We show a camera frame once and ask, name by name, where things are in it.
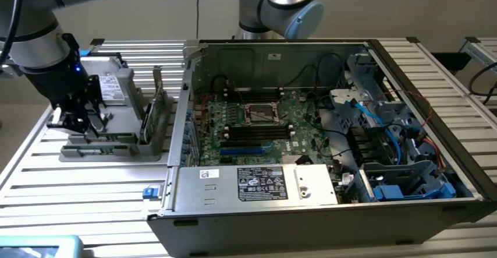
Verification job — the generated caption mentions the grey metal disk bay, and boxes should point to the grey metal disk bay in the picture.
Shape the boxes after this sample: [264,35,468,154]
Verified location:
[329,51,393,130]

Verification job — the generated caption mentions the thin black hanging cable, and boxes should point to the thin black hanging cable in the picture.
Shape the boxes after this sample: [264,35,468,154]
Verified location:
[195,0,201,40]

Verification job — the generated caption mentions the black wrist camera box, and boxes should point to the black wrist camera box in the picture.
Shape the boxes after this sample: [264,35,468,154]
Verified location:
[60,33,83,76]

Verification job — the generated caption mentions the long black expansion slot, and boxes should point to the long black expansion slot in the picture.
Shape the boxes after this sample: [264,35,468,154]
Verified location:
[220,140,269,149]

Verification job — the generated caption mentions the teal edged screen device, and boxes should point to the teal edged screen device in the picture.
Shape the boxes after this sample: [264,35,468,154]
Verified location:
[0,234,85,258]

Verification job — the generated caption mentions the black looped case wire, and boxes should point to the black looped case wire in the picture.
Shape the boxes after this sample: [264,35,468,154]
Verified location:
[285,52,347,89]

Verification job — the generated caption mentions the black open PC case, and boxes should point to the black open PC case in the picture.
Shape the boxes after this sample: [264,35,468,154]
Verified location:
[145,37,497,250]

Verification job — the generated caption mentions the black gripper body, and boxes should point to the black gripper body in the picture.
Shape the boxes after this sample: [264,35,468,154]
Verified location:
[23,62,95,111]

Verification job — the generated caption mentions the grey disk bay blue clips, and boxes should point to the grey disk bay blue clips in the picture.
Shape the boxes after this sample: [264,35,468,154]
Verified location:
[357,158,457,204]

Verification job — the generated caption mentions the green RAM stick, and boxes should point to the green RAM stick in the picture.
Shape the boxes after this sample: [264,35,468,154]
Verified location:
[92,133,133,142]
[79,147,119,155]

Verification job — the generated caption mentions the blue case latch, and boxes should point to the blue case latch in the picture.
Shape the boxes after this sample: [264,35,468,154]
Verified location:
[141,184,161,201]

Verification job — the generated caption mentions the metal slat side table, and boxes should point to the metal slat side table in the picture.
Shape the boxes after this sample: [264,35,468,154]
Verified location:
[457,36,497,75]

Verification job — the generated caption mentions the green motherboard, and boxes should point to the green motherboard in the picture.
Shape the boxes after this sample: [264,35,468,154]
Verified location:
[193,88,336,166]

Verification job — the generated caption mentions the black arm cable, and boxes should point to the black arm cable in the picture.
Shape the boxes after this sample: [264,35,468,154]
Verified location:
[0,0,25,65]

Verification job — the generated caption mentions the light blue flat wire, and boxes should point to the light blue flat wire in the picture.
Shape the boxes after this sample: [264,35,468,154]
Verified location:
[348,98,390,125]

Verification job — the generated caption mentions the grey parts rack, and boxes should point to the grey parts rack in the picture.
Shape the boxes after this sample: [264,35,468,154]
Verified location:
[57,51,176,163]

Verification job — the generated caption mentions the thin red wire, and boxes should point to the thin red wire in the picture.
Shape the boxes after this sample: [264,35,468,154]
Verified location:
[390,89,434,128]

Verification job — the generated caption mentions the black looped table cable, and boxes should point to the black looped table cable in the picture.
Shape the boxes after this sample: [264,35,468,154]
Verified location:
[468,62,497,105]

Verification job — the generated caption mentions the silver power supply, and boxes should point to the silver power supply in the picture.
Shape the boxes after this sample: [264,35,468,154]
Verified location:
[169,164,340,213]

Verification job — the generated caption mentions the metal CPU socket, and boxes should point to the metal CPU socket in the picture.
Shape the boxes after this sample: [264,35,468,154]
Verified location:
[241,101,284,127]

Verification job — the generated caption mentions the silver hard disk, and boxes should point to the silver hard disk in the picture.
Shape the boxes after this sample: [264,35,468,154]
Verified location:
[81,55,129,108]

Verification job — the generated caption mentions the blue expansion slot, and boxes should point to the blue expansion slot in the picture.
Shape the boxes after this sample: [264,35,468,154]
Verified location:
[219,148,265,157]

